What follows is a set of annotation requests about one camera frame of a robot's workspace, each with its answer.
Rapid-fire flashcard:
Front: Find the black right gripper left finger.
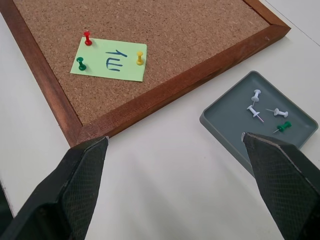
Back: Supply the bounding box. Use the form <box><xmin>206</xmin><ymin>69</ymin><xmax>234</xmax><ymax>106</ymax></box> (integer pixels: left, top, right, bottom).
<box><xmin>0</xmin><ymin>135</ymin><xmax>110</xmax><ymax>240</ymax></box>

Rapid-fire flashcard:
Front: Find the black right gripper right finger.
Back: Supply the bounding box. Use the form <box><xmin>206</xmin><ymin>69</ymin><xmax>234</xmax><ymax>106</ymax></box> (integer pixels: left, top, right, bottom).
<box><xmin>241</xmin><ymin>132</ymin><xmax>320</xmax><ymax>240</ymax></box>

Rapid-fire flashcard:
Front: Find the green push pin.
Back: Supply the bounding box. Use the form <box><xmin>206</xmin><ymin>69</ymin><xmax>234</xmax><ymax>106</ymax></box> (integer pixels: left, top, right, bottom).
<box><xmin>75</xmin><ymin>56</ymin><xmax>87</xmax><ymax>72</ymax></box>
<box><xmin>272</xmin><ymin>120</ymin><xmax>293</xmax><ymax>134</ymax></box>

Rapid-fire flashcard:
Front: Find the white push pin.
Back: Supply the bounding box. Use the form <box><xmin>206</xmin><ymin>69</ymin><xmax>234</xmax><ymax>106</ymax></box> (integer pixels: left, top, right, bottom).
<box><xmin>246</xmin><ymin>104</ymin><xmax>265</xmax><ymax>124</ymax></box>
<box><xmin>250</xmin><ymin>89</ymin><xmax>262</xmax><ymax>107</ymax></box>
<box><xmin>265</xmin><ymin>107</ymin><xmax>289</xmax><ymax>119</ymax></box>

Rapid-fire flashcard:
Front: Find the green paper note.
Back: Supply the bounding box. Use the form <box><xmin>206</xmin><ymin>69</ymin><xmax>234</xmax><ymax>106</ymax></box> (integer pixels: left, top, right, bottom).
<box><xmin>69</xmin><ymin>36</ymin><xmax>148</xmax><ymax>83</ymax></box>

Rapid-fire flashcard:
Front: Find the red push pin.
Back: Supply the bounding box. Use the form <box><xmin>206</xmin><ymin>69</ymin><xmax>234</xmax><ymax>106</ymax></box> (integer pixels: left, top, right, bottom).
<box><xmin>83</xmin><ymin>31</ymin><xmax>93</xmax><ymax>47</ymax></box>

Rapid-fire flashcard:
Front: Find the wood-framed cork board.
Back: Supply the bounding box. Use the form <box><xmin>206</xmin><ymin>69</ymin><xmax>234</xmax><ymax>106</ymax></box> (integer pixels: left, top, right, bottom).
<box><xmin>0</xmin><ymin>0</ymin><xmax>292</xmax><ymax>148</ymax></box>

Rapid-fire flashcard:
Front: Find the grey plastic tray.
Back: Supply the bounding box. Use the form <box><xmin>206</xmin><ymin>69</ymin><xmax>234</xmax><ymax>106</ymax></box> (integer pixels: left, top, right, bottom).
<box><xmin>199</xmin><ymin>70</ymin><xmax>319</xmax><ymax>174</ymax></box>

